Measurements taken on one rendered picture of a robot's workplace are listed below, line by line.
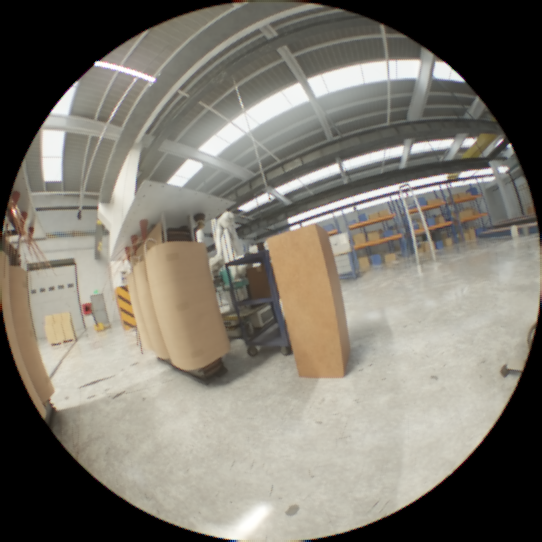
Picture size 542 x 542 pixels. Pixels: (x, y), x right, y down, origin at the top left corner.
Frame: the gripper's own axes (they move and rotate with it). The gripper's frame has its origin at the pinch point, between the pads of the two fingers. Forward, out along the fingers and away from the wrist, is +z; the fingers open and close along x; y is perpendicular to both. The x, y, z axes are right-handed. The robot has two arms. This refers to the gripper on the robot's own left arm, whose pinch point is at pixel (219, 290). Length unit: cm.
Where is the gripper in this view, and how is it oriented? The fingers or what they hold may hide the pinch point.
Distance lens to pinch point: 201.4
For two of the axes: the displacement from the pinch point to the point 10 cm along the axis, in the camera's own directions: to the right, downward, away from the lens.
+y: -4.5, 0.9, -8.9
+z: 2.3, 9.7, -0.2
